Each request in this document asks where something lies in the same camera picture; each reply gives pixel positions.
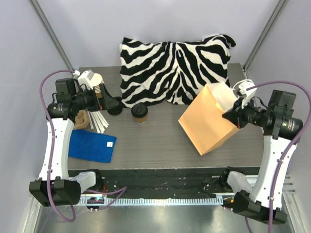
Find zebra print pillow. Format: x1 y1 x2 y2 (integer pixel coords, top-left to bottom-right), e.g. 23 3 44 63
120 34 236 108

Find stack of paper cups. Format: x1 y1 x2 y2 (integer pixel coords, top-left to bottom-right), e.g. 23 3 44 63
90 73 104 99

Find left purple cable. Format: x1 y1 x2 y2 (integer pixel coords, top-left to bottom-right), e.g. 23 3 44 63
39 69 127 223

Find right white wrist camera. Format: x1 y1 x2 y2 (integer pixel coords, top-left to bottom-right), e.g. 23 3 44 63
232 79 257 109

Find brown paper coffee cup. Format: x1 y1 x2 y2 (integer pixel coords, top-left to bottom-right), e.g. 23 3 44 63
134 115 148 124

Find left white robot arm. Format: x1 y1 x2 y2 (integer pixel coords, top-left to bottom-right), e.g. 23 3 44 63
29 74 119 207

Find stack of black lids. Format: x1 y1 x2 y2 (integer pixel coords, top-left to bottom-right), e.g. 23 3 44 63
107 97 123 116

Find cardboard cup carrier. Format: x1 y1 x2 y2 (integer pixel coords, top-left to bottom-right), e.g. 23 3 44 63
74 110 89 130

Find white paper straws bundle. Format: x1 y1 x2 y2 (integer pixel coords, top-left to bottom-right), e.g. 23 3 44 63
87 111 109 134

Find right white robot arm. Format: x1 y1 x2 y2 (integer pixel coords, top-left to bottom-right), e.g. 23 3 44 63
219 89 303 224

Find brown paper takeout bag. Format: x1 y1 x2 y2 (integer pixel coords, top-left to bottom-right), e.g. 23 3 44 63
178 82 239 155

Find blue folded cloth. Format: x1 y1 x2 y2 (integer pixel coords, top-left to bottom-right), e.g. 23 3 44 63
69 130 117 163

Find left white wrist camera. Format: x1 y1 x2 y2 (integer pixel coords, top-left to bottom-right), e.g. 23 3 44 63
73 70 95 89

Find aluminium frame rail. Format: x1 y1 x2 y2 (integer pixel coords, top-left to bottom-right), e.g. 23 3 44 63
246 175 296 194

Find black plastic cup lid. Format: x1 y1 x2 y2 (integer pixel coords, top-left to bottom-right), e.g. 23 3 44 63
131 103 148 118

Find white slotted cable duct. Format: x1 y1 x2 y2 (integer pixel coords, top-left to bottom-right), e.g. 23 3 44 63
77 196 223 206

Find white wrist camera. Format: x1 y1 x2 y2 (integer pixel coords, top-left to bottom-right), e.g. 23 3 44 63
73 70 95 89
232 79 257 109

